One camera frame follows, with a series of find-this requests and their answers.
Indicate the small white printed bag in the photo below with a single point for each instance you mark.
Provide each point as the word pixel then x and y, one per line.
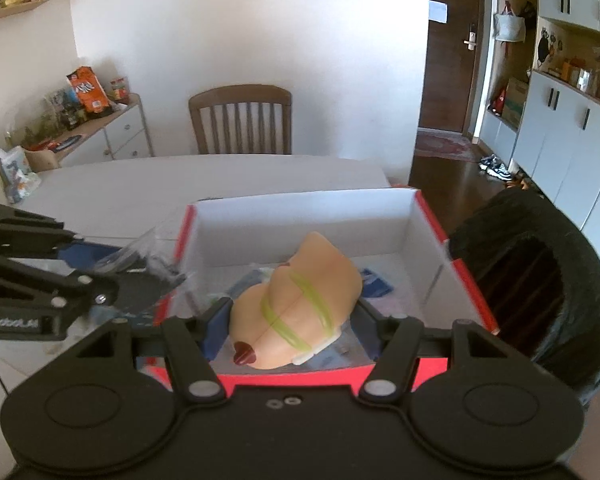
pixel 22 181

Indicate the blue wet wipes pack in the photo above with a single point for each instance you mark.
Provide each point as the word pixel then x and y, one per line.
pixel 374 286

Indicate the red lidded jar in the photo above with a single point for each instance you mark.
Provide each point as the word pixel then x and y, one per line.
pixel 119 90

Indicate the white sideboard cabinet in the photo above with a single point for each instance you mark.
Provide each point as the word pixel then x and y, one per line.
pixel 120 136

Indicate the white grey wall cabinet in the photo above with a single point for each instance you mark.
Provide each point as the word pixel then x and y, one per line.
pixel 549 126

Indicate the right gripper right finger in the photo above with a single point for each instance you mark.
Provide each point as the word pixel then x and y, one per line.
pixel 393 345

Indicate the orange snack bag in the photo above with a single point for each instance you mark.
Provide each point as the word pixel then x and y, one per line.
pixel 89 92

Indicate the white hanging tote bag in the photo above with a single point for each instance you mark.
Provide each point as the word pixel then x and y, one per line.
pixel 509 27

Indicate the red white cardboard box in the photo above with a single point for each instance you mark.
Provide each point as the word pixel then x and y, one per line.
pixel 226 246

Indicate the brown wooden chair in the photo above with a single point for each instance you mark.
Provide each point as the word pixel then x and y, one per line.
pixel 242 119

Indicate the brown wooden door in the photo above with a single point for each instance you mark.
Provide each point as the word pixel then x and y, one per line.
pixel 451 64

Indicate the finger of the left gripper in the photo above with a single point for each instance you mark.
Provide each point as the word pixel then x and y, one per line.
pixel 83 256

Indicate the dark snack bag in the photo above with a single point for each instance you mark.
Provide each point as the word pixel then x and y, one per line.
pixel 140 264

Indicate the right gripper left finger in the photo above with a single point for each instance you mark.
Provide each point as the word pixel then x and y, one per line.
pixel 190 345

